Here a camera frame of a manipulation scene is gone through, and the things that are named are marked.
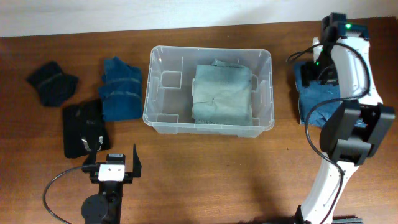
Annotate blue jeans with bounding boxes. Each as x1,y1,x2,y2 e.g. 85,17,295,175
293,61,367,129

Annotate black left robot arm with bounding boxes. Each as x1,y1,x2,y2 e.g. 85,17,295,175
81,146,142,224

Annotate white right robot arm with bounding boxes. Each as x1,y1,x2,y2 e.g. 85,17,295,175
294,12,396,223

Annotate large black folded garment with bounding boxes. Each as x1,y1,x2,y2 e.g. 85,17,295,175
62,99,111,159

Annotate light grey jeans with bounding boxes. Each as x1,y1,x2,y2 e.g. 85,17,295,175
192,60,253,126

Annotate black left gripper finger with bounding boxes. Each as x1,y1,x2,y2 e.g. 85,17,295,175
83,142,97,166
132,144,142,178

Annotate clear plastic storage bin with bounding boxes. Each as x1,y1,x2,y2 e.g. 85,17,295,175
142,45,275,138

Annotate teal blue folded garment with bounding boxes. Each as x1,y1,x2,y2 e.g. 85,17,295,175
98,57,142,121

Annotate small black folded garment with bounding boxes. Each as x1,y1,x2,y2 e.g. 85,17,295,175
26,61,79,107

